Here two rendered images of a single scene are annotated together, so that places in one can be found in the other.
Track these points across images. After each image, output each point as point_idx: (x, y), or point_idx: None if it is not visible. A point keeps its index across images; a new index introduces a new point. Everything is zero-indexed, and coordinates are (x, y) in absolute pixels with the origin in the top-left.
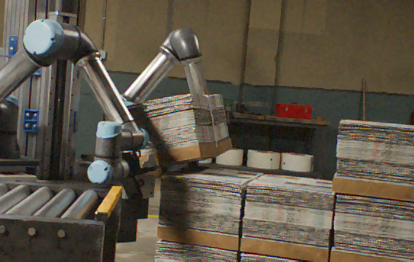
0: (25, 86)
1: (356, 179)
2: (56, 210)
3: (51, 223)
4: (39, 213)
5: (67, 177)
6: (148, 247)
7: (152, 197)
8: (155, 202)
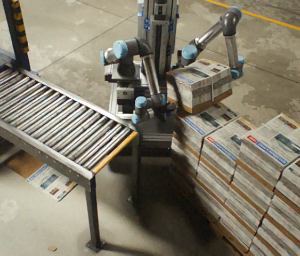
0: (144, 34)
1: (245, 164)
2: (92, 152)
3: (75, 171)
4: (79, 160)
5: (162, 78)
6: (262, 60)
7: None
8: None
